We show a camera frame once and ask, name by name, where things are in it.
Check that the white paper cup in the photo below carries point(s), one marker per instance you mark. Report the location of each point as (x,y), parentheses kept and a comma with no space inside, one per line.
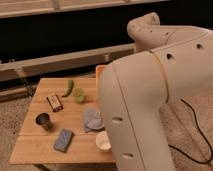
(102,141)

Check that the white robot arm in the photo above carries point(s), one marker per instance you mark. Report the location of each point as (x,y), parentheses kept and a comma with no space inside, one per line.
(169,62)

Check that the yellow plastic tray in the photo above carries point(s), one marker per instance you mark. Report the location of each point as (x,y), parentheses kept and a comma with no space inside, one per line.
(99,69)

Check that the long wooden beam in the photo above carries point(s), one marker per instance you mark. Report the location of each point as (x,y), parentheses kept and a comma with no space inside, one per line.
(66,61)

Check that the blue grey cloth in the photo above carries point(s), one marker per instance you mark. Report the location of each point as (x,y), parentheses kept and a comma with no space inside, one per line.
(92,120)

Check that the wooden table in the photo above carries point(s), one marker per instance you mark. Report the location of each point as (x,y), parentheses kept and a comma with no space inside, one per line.
(34,145)

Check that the dark metal cup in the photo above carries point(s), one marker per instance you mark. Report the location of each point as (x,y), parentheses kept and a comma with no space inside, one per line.
(43,120)

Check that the blue sponge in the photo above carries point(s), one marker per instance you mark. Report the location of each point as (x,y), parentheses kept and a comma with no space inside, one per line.
(63,141)

